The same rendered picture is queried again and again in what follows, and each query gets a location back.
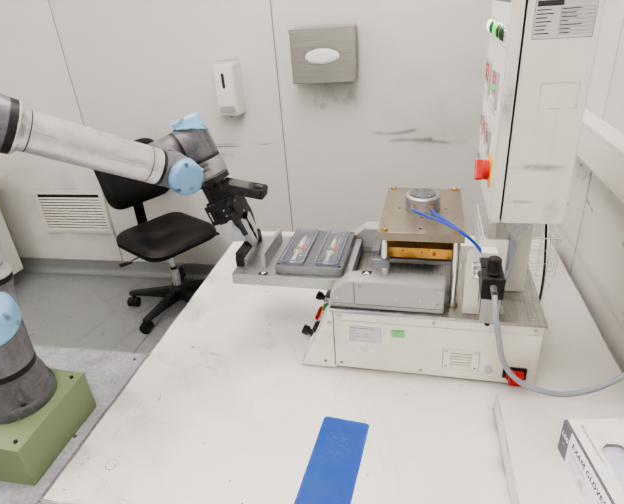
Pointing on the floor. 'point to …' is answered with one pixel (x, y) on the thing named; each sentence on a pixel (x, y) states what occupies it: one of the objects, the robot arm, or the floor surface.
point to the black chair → (155, 238)
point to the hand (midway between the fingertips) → (256, 241)
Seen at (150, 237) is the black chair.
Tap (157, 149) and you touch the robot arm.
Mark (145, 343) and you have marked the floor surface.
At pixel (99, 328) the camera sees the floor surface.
